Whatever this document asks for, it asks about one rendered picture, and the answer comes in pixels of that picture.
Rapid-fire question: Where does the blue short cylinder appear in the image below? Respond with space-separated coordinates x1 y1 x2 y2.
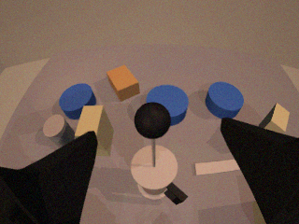
206 81 244 119
59 83 96 119
146 85 188 127

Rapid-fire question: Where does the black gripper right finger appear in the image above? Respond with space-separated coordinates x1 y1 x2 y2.
221 117 299 224

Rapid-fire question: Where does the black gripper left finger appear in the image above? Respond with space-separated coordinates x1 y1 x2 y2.
0 131 98 224

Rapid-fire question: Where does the grey cylinder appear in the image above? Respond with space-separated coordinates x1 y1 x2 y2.
44 115 75 148

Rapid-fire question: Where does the beige flat bar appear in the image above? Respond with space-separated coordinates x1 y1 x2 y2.
194 160 239 176

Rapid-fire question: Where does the olive-yellow rectangular block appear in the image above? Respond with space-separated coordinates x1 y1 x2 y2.
251 202 266 224
75 105 113 157
258 102 289 133

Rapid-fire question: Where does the orange rectangular block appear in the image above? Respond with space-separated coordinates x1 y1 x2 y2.
106 64 139 102

